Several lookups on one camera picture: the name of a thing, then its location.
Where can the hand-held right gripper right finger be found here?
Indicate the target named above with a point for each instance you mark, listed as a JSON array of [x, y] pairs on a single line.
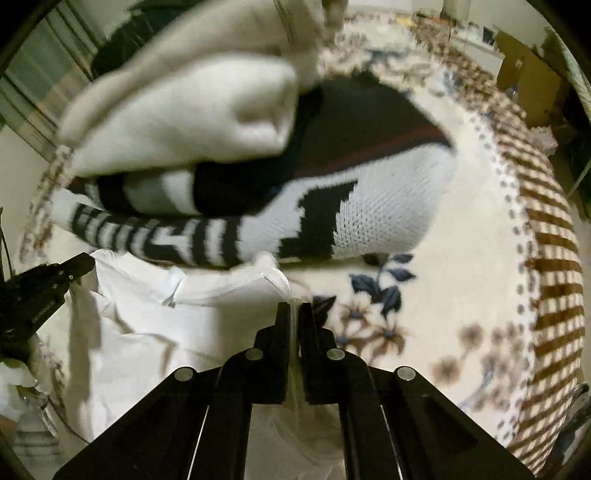
[[306, 333]]

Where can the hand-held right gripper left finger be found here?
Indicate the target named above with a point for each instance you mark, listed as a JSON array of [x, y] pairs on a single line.
[[280, 333]]

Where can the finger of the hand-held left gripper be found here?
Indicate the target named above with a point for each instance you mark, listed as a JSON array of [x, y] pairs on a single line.
[[64, 272]]

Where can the white garment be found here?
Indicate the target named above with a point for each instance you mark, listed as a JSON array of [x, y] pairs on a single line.
[[152, 341]]

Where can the black and white knit sweater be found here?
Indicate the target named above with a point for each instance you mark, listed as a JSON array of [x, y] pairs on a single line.
[[369, 212]]

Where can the floral printed blanket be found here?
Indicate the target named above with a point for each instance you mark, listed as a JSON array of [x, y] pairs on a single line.
[[461, 295]]

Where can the cream cloth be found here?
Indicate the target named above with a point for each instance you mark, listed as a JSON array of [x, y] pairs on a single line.
[[184, 120]]

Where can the cardboard box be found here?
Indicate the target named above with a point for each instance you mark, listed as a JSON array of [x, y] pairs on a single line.
[[526, 74]]

